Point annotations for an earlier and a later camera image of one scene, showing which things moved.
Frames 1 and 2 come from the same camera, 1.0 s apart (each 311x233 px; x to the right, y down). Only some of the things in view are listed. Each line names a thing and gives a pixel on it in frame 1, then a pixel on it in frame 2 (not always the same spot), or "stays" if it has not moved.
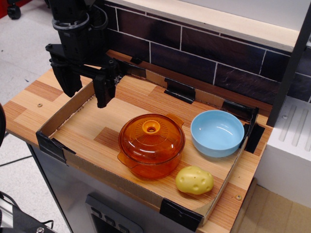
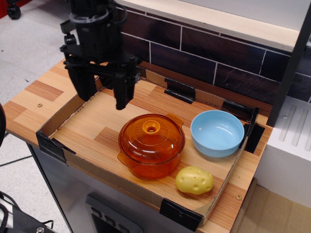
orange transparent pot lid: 149,138 stays
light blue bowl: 216,133 stays
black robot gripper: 82,47 -> 94,39
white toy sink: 285,168 stays
